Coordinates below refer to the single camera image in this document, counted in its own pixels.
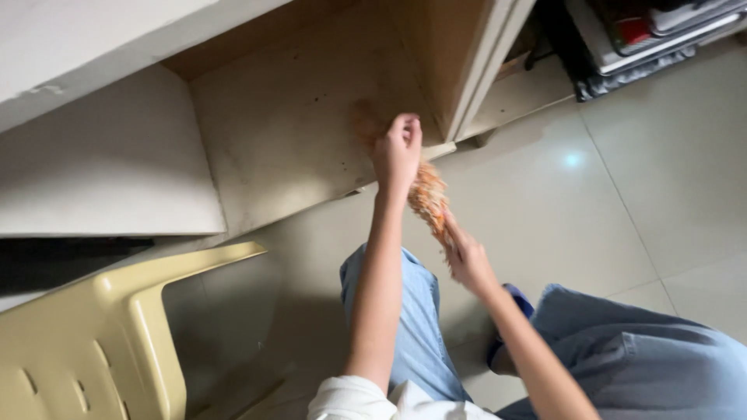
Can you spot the white shirt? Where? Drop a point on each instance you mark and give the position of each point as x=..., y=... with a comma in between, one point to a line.
x=350, y=402

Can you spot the orange fluffy duster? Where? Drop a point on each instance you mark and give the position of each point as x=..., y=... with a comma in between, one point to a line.
x=429, y=198

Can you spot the person's left fingers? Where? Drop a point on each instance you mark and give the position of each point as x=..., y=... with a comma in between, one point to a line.
x=407, y=127

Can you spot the light blue jeans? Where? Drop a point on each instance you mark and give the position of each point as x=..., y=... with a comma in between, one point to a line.
x=642, y=361

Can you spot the person's right hand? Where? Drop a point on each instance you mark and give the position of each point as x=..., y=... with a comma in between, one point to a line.
x=471, y=265

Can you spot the person's right fingers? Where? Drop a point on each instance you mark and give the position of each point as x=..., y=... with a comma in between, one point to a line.
x=455, y=228

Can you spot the shelf rack with items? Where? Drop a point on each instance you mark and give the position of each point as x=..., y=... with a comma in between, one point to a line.
x=642, y=29

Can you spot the white wooden cabinet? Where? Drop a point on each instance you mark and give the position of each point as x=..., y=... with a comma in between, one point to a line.
x=280, y=116

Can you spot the blue slipper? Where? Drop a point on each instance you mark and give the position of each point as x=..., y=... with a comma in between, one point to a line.
x=519, y=298

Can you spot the yellow plastic chair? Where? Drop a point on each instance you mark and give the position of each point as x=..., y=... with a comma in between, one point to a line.
x=87, y=344

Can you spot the person's left hand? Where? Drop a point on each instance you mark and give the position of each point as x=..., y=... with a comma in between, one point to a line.
x=397, y=160

